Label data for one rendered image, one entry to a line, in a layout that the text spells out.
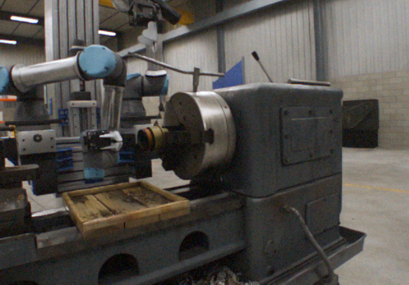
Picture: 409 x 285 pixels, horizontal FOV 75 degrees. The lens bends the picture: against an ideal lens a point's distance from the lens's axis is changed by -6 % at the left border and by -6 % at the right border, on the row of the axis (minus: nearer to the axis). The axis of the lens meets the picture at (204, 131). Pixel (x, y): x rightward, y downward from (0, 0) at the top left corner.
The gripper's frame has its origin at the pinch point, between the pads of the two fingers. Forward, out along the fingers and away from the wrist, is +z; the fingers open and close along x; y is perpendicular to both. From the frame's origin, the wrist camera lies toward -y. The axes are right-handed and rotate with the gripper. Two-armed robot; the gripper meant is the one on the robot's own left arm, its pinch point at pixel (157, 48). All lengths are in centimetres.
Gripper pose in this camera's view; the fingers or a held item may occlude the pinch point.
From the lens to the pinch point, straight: 91.2
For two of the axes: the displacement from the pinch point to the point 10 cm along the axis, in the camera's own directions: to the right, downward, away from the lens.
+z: 1.5, 9.8, -1.1
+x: 5.5, -1.7, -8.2
